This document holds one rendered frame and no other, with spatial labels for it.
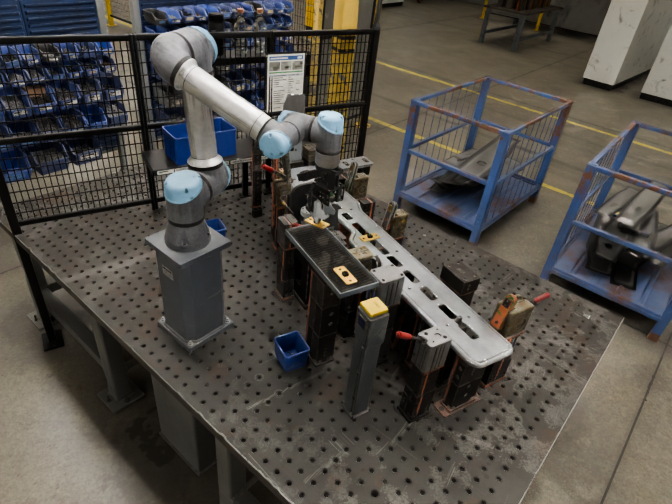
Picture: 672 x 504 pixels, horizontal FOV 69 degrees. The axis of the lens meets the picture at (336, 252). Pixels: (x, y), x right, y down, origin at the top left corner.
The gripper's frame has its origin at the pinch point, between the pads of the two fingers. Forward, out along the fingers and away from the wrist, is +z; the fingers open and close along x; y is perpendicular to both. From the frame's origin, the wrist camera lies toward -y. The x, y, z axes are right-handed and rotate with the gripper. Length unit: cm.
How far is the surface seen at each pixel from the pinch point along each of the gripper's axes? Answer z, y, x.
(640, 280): 107, 85, 246
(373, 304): 7.4, 34.7, -12.7
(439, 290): 23, 36, 27
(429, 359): 23, 52, -4
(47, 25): -5, -261, 30
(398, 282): 14.4, 29.4, 9.0
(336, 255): 7.4, 12.0, -2.9
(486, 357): 23, 64, 10
